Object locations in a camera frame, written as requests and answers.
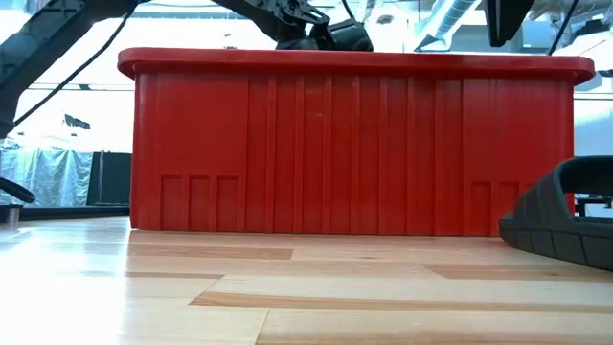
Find black slide sandal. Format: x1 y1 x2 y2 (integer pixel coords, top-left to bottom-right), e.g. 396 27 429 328
498 155 613 273

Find red plastic bin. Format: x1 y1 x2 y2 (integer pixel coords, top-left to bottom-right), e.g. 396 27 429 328
117 46 597 239

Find black cabinet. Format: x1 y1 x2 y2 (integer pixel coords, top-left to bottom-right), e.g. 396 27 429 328
85 150 133 208

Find small dark background object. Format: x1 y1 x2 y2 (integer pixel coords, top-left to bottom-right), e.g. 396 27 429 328
63 113 92 131

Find blue-grey tarp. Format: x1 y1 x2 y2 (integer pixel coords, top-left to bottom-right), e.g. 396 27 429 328
0 143 95 208

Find black looped cable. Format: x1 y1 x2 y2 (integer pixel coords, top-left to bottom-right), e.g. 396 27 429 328
548 0 581 57
12 4 138 127

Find black aluminium table frame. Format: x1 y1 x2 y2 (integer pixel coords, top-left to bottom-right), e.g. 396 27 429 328
574 194 613 217
18 204 131 222

